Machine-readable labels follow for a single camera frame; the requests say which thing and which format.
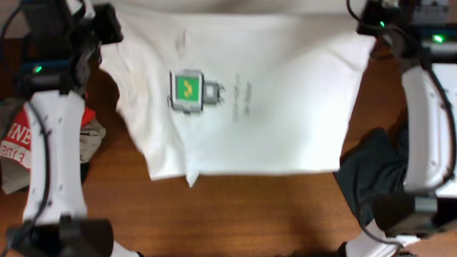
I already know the red printed t-shirt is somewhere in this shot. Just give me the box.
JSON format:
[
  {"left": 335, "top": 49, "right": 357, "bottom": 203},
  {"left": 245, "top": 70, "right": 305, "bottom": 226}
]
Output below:
[{"left": 1, "top": 107, "right": 106, "bottom": 169}]

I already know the khaki folded garment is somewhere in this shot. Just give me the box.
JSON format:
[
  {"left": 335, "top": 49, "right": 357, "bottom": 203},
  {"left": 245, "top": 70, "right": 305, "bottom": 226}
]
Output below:
[{"left": 1, "top": 98, "right": 106, "bottom": 194}]

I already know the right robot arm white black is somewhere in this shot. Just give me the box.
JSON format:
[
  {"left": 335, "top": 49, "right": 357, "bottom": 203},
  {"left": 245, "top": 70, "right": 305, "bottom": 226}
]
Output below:
[{"left": 338, "top": 1, "right": 456, "bottom": 256}]

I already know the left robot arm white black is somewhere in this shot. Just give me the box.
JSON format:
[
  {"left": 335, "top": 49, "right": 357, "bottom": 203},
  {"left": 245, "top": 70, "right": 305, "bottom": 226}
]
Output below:
[{"left": 5, "top": 0, "right": 132, "bottom": 257}]

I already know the black Nike t-shirt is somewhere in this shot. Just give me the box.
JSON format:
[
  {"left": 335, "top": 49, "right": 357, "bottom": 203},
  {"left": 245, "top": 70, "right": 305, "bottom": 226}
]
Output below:
[{"left": 334, "top": 123, "right": 409, "bottom": 225}]

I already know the white t-shirt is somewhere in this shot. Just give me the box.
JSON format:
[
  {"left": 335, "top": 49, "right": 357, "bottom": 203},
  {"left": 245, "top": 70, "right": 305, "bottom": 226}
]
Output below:
[{"left": 101, "top": 1, "right": 375, "bottom": 185}]

